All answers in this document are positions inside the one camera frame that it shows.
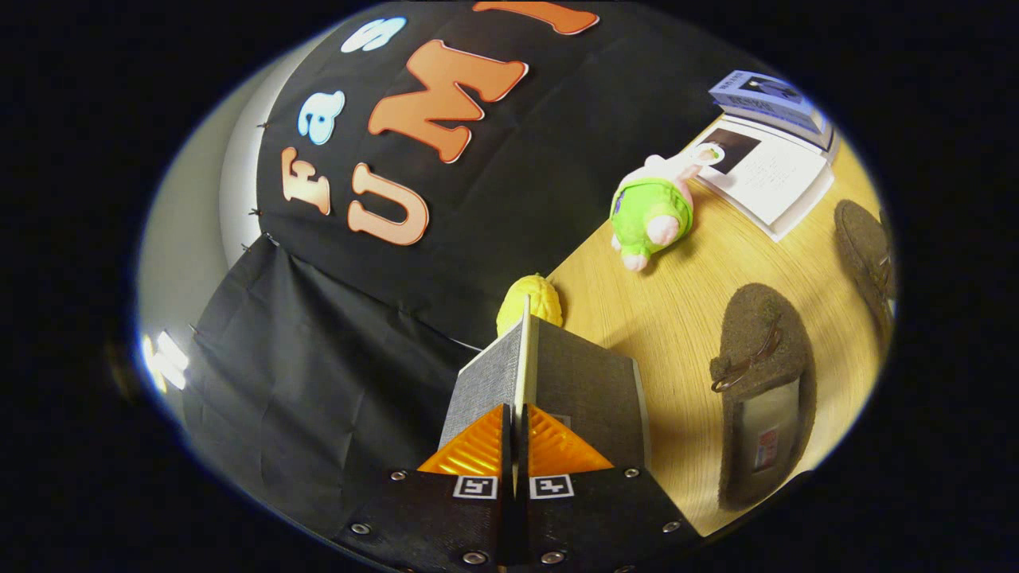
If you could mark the brown fuzzy shoe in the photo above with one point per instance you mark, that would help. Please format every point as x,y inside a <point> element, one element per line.
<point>756,334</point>
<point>864,239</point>

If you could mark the yellow plush toy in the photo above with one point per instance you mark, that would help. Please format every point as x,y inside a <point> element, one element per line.
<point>537,298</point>

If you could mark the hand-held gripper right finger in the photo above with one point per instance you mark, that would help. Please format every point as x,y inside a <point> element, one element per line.
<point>593,521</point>

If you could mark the green and pink plush toy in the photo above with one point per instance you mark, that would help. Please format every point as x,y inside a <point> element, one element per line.
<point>649,215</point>

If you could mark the blue book with figure cover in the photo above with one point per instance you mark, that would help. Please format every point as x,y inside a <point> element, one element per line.
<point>768,99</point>

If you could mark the grey fabric storage box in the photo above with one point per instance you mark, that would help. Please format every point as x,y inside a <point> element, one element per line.
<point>581,390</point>

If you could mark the white book with portrait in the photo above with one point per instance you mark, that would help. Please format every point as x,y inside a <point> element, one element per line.
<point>776,179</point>

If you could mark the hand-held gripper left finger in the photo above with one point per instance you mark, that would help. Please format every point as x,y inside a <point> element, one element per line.
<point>438,521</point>

